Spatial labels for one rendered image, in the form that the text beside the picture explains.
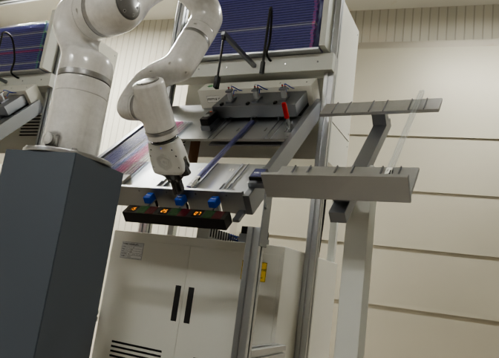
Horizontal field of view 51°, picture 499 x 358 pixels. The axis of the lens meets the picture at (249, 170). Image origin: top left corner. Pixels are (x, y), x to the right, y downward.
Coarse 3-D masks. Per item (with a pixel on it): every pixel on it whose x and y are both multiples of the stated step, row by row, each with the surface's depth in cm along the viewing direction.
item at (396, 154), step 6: (420, 90) 149; (420, 96) 145; (414, 102) 142; (420, 102) 144; (414, 108) 139; (414, 114) 137; (408, 120) 134; (408, 126) 131; (402, 132) 130; (408, 132) 131; (402, 138) 127; (402, 144) 125; (396, 150) 123; (396, 156) 120; (390, 162) 119; (396, 162) 119
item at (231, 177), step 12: (144, 168) 174; (192, 168) 167; (216, 168) 163; (228, 168) 162; (240, 168) 160; (252, 168) 159; (132, 180) 167; (144, 180) 165; (156, 180) 164; (204, 180) 157; (216, 180) 156; (228, 180) 154; (240, 180) 153
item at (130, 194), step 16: (128, 192) 160; (144, 192) 157; (160, 192) 154; (192, 192) 149; (208, 192) 147; (224, 192) 144; (240, 192) 142; (192, 208) 152; (208, 208) 150; (224, 208) 147; (240, 208) 145
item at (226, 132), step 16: (176, 112) 218; (192, 112) 214; (304, 112) 191; (192, 128) 198; (224, 128) 192; (240, 128) 189; (256, 128) 186; (272, 128) 183; (224, 144) 189; (240, 144) 187; (256, 144) 184; (272, 144) 182
